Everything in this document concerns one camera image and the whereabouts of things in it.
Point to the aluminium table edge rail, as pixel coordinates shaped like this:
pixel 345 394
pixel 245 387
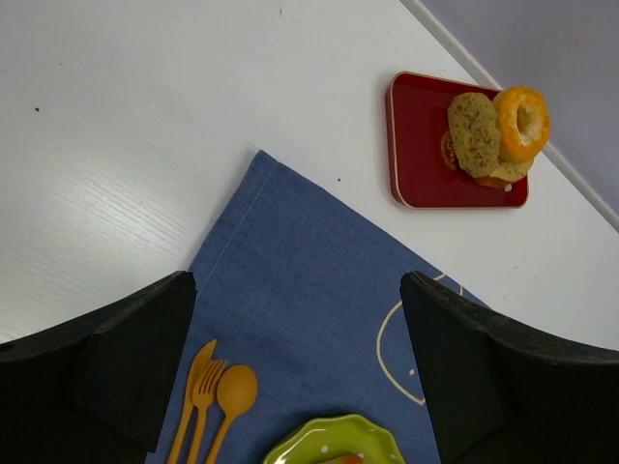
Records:
pixel 556 65

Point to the green dotted plate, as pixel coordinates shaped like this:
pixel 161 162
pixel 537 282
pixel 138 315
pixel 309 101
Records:
pixel 323 439

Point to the red rectangular tray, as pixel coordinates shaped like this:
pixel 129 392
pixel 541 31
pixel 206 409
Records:
pixel 424 172

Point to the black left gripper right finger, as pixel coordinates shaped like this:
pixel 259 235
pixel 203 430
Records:
pixel 499 391

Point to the blue fish placemat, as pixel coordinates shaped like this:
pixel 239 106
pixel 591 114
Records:
pixel 302 289

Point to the green speckled bread slice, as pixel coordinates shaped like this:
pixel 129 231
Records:
pixel 476 139

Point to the orange plastic knife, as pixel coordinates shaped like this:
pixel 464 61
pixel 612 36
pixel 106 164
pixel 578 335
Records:
pixel 198 366

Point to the orange plastic fork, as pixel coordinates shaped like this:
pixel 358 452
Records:
pixel 203 395

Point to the pale croissant ring bread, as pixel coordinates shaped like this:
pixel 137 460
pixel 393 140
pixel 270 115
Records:
pixel 347 459

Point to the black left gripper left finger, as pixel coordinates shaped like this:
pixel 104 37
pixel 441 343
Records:
pixel 95 389

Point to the orange plastic spoon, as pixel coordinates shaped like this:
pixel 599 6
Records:
pixel 236 393

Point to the orange glazed donut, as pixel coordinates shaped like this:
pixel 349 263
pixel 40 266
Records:
pixel 523 122

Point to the lower speckled bread slice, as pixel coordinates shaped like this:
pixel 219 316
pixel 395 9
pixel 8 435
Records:
pixel 505 173

